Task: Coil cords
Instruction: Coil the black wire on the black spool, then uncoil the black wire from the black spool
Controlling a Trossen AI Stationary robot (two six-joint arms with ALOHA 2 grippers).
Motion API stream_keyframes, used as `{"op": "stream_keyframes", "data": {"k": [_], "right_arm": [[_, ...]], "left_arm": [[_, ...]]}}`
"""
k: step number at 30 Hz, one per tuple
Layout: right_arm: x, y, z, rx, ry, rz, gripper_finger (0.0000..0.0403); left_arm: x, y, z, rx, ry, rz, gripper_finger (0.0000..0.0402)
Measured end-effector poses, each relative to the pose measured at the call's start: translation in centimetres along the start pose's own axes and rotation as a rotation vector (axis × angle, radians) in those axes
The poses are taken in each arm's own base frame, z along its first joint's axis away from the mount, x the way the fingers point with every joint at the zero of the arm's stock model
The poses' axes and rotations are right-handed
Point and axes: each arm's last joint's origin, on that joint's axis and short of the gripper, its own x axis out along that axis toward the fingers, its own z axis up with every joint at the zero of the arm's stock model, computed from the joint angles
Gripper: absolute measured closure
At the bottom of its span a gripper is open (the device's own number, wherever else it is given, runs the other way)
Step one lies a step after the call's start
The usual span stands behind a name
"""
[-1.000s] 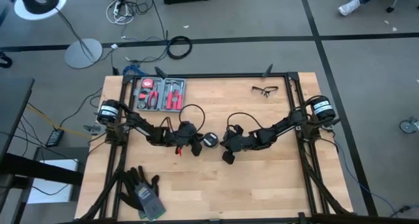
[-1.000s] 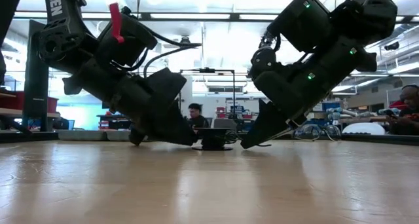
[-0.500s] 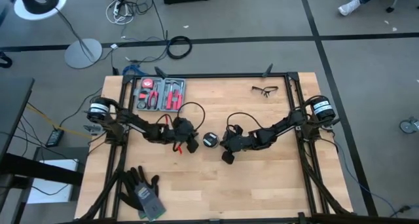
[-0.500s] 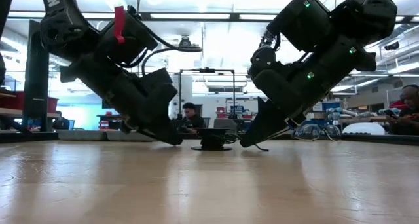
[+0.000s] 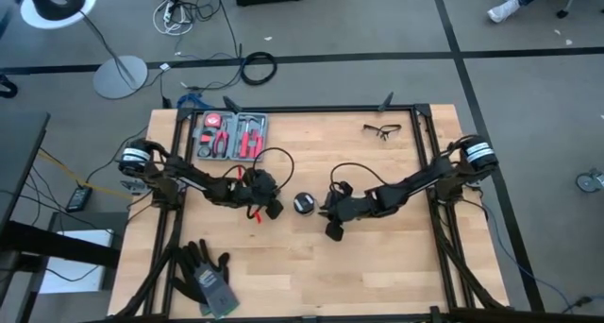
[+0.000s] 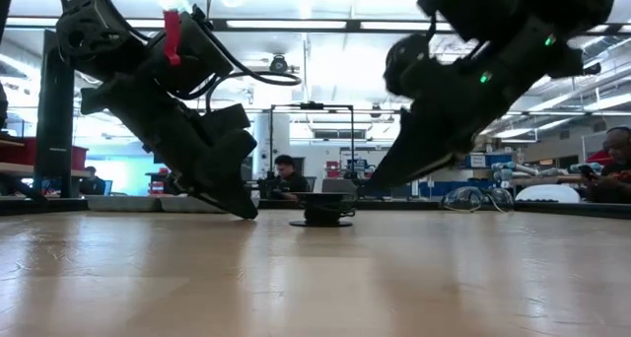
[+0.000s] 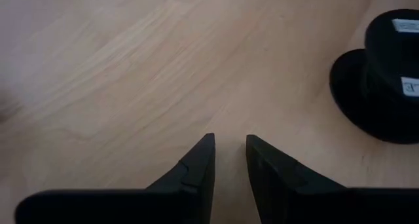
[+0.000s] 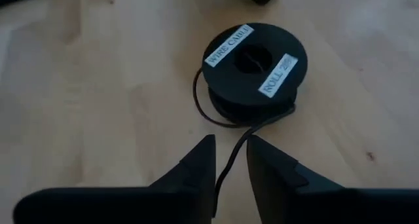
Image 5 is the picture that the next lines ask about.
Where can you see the office chair with white armrests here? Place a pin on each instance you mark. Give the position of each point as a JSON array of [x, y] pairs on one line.
[[561, 12]]

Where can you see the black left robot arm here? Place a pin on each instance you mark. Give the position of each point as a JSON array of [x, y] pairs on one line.
[[189, 176]]

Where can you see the black work glove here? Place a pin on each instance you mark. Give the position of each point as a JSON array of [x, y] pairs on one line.
[[200, 259], [181, 290]]

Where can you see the grey caster wheel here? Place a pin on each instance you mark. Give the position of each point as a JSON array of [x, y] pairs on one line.
[[587, 181]]

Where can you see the white floor lamp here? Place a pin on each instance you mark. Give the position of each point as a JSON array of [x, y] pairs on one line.
[[120, 77]]

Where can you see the black frame clamp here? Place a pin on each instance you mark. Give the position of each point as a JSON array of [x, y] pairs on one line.
[[232, 104], [386, 102]]

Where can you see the white box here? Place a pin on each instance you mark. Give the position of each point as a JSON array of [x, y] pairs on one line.
[[75, 266]]

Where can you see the black curved device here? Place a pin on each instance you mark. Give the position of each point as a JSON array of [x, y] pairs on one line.
[[54, 2]]

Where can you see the black spool with white labels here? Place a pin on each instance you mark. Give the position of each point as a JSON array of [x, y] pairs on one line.
[[304, 204]]

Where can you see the white power strip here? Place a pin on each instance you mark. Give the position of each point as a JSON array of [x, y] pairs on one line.
[[169, 12]]

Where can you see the steel hammer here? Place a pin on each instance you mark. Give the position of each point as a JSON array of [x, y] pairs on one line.
[[247, 120]]

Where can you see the black power adapter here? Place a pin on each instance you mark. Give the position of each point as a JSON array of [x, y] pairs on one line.
[[78, 198]]

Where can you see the red tape measure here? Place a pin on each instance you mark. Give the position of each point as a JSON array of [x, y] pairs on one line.
[[212, 120]]

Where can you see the black desk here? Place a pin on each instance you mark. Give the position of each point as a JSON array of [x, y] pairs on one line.
[[19, 162]]

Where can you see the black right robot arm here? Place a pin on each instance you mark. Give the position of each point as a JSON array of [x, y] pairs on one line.
[[424, 181]]

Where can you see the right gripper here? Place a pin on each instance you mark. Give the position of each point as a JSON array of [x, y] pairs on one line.
[[334, 209]]

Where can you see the clear safety glasses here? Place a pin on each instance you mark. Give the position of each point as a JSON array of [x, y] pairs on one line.
[[383, 132]]

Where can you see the person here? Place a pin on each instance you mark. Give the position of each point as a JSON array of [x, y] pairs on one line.
[[502, 9]]

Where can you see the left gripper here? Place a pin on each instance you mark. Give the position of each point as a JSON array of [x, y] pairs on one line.
[[259, 186]]

